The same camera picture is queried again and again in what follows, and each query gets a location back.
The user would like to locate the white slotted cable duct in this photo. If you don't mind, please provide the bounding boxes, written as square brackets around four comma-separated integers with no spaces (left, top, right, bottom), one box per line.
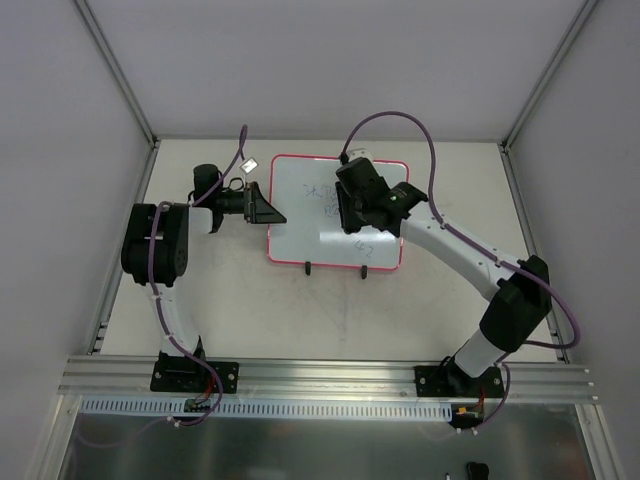
[79,396,453,423]

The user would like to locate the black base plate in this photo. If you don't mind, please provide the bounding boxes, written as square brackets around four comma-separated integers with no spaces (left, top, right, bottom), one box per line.
[413,363,505,399]
[150,352,240,394]

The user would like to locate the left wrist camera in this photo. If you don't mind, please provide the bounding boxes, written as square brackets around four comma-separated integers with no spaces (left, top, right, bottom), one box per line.
[239,157,259,175]

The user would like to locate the aluminium mounting rail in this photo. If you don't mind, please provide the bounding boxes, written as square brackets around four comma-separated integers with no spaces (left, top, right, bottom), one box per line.
[57,355,600,404]

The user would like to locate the black eraser on floor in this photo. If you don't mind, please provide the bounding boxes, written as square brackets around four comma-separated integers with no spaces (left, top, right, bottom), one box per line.
[466,462,490,480]

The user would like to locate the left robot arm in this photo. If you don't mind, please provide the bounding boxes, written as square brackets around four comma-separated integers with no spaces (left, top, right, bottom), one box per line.
[121,164,287,398]

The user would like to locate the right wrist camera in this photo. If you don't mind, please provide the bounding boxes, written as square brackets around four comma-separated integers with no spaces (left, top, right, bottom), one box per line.
[346,148,373,161]

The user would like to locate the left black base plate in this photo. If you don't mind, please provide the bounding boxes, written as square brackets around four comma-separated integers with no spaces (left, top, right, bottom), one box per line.
[150,352,240,394]

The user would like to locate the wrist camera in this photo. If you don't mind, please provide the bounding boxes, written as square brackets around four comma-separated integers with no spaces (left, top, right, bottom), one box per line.
[346,148,373,161]
[239,157,259,175]

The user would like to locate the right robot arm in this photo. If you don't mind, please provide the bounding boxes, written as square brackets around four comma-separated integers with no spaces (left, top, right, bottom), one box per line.
[336,154,551,397]

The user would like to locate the whiteboard wire stand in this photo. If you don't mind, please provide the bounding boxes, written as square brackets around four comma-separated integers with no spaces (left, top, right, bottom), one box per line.
[304,262,368,279]

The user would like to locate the pink framed whiteboard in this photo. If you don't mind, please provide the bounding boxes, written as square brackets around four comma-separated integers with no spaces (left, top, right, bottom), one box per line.
[267,154,403,271]

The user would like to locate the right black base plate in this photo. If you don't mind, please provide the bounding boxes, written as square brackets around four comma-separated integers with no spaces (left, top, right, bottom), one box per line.
[413,363,505,399]

